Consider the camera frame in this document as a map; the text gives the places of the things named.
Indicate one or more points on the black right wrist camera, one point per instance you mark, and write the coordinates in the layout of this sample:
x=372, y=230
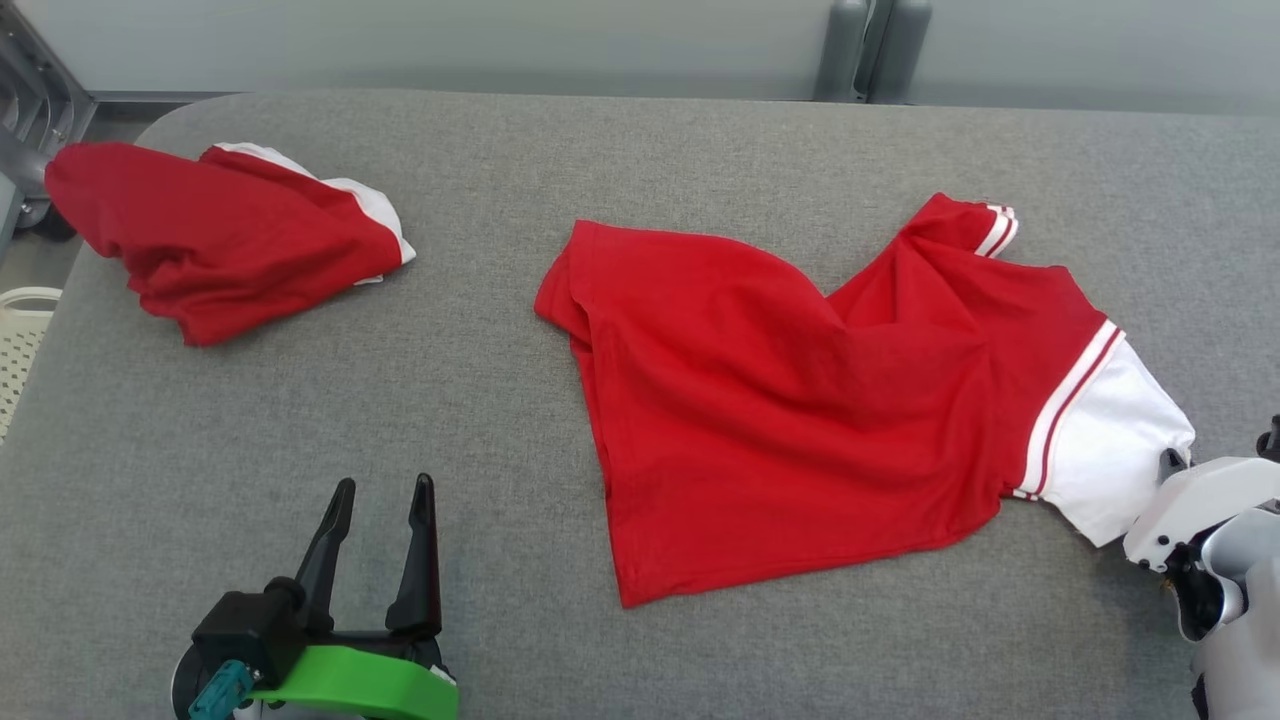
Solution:
x=1272, y=440

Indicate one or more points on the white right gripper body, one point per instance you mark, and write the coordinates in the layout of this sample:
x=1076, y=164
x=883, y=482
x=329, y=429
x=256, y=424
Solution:
x=1200, y=495

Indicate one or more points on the red jersey white sleeves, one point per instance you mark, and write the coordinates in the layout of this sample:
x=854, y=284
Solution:
x=800, y=400

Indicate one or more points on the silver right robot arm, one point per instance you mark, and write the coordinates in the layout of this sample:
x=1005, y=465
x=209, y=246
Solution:
x=1240, y=620

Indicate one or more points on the grey partition post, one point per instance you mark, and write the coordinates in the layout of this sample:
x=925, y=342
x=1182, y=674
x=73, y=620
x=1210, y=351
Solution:
x=900, y=50
x=842, y=50

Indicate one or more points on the cream perforated laundry basket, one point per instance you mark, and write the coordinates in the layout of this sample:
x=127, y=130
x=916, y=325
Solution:
x=20, y=350

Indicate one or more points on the grey metal rack frame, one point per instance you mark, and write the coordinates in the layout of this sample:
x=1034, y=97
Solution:
x=35, y=110

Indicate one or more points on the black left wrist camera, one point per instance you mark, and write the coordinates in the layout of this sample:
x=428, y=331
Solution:
x=245, y=630

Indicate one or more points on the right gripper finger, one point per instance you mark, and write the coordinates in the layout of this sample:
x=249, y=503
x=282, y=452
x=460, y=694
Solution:
x=1171, y=466

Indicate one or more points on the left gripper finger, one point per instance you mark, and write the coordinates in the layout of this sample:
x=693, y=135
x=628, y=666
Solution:
x=420, y=570
x=325, y=560

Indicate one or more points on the red shorts white trim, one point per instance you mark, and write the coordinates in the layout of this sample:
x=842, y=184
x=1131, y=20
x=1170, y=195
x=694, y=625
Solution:
x=220, y=240

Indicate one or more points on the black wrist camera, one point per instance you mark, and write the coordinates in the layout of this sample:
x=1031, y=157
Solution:
x=1272, y=440
x=245, y=630

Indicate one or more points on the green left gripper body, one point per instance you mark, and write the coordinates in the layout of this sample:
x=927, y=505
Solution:
x=370, y=685

